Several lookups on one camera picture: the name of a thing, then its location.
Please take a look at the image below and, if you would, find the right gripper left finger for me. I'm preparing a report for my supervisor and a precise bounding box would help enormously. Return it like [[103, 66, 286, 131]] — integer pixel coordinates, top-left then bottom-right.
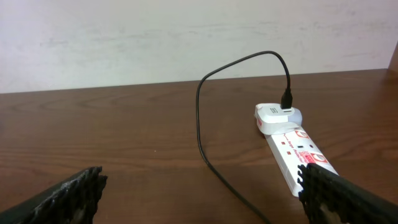
[[1, 166, 108, 224]]

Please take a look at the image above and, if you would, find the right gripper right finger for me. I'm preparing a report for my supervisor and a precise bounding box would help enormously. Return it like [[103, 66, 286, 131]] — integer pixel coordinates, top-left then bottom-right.
[[297, 163, 397, 224]]

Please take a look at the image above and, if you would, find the black USB charging cable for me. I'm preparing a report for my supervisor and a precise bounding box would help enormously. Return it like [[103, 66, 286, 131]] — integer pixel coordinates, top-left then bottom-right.
[[195, 50, 294, 224]]

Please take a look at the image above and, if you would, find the white USB charger plug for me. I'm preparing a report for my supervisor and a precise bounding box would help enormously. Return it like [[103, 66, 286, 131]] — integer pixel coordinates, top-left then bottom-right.
[[254, 103, 302, 135]]

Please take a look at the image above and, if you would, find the white power strip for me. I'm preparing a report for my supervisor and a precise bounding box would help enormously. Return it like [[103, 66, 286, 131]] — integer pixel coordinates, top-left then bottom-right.
[[264, 126, 336, 197]]

